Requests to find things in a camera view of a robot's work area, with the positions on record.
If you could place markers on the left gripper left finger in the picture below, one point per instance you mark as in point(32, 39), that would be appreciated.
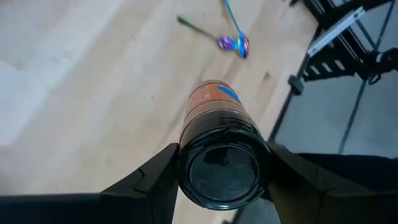
point(152, 186)

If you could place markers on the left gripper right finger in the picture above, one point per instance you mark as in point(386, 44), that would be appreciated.
point(298, 183)

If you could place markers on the black lid spice jar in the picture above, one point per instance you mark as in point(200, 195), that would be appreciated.
point(222, 155)

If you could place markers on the iridescent rainbow spoon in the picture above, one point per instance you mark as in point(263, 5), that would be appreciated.
point(242, 45)

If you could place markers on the iridescent spoon purple bowl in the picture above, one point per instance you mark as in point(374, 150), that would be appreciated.
point(227, 43)

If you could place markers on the black table-edge clamp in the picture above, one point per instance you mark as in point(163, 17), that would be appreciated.
point(296, 84)

